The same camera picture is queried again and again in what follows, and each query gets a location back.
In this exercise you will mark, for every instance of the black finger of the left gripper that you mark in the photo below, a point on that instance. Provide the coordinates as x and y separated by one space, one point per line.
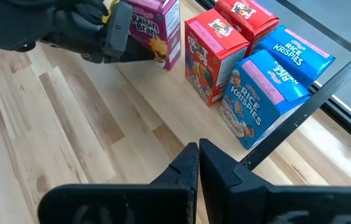
135 53

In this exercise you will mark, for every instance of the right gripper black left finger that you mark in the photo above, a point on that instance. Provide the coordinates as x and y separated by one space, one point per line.
125 205

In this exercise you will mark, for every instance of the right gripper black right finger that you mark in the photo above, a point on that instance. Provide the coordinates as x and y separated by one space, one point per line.
272 208

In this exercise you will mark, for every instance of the purple Raisin Bran cereal box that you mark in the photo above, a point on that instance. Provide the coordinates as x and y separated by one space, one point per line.
160 21

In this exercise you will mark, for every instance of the red Froot Loops cereal box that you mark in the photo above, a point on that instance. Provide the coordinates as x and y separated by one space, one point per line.
209 56
250 18

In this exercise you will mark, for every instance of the blue Rice Krispies cereal box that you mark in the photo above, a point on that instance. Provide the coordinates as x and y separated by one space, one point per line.
297 53
256 102

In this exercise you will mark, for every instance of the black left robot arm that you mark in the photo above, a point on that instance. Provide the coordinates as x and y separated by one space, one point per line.
7 21

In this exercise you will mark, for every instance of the yellow label tag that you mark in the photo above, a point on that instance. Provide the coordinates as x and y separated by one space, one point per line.
110 9

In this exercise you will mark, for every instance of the black metal rig frame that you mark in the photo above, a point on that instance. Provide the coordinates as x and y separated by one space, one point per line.
349 121

